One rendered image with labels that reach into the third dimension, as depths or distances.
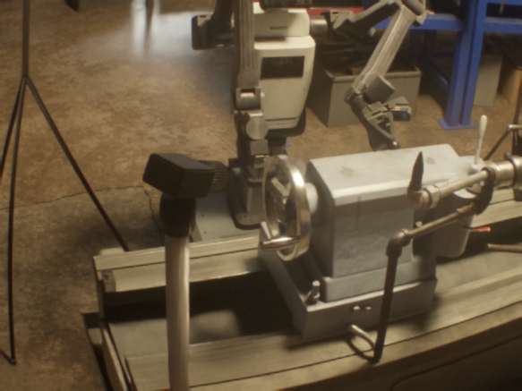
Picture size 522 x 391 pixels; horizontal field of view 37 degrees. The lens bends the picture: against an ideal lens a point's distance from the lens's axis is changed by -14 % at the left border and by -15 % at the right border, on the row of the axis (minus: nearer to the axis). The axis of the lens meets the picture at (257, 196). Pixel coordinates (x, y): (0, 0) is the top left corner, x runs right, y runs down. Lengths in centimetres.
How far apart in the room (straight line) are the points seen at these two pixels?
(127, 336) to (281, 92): 112
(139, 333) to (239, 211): 116
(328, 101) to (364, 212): 232
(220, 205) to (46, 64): 191
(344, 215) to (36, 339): 155
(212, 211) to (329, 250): 137
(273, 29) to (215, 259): 95
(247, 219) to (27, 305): 92
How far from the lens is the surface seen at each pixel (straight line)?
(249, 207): 307
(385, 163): 189
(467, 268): 236
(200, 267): 206
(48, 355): 297
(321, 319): 187
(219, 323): 208
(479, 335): 203
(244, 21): 226
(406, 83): 426
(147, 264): 206
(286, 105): 284
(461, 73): 425
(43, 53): 490
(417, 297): 197
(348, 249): 183
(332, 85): 404
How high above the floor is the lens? 220
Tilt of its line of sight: 37 degrees down
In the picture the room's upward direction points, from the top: 5 degrees clockwise
